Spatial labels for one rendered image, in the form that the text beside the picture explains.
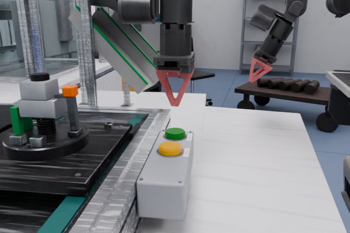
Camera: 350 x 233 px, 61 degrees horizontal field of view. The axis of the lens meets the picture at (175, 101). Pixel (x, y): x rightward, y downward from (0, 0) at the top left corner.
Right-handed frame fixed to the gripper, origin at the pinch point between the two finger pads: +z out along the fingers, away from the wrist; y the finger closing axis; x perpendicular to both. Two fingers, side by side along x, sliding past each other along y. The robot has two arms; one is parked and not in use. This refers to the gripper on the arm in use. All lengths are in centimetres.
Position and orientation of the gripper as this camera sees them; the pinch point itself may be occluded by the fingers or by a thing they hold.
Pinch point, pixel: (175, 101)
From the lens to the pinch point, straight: 57.3
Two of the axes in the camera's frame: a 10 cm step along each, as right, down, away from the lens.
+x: 9.9, 0.4, -1.1
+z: -0.1, 9.6, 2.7
